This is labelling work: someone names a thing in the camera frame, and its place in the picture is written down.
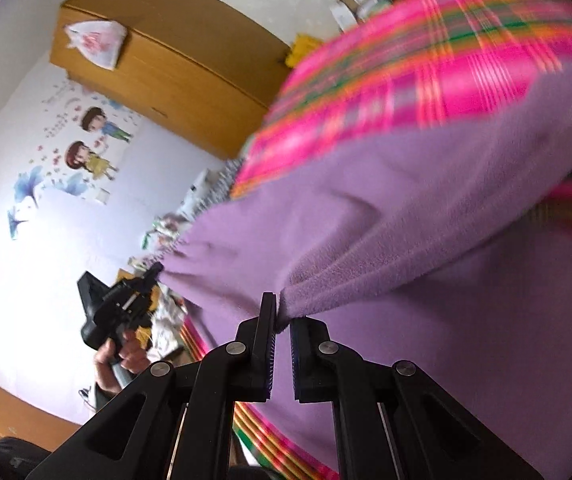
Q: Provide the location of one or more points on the dark dotted cloth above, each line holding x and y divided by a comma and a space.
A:
231, 175

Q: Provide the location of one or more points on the small white box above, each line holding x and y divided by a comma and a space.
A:
343, 15

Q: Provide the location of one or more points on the person's left hand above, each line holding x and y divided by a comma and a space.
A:
131, 355

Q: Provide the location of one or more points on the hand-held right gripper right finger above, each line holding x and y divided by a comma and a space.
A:
294, 360

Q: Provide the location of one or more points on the wooden wardrobe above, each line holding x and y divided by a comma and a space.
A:
181, 80

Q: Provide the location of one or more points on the yellow box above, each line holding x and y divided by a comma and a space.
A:
303, 50

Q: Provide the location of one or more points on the white plastic bag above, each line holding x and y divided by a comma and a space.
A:
96, 42

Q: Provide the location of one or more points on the cartoon couple wall sticker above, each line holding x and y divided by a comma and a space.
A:
83, 155

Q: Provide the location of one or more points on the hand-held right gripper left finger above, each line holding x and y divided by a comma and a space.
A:
269, 345

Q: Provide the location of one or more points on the pink plaid bed sheet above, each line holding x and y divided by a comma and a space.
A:
415, 60

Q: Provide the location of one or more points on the low wooden cabinet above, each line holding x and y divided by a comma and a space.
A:
11, 415

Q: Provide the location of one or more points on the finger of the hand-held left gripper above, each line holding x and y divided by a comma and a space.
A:
148, 277

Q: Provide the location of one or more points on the purple fleece garment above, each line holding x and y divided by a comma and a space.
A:
415, 235

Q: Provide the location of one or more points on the person's left forearm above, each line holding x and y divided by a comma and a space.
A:
103, 399

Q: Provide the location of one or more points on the person's dark jacket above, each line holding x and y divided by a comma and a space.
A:
11, 460

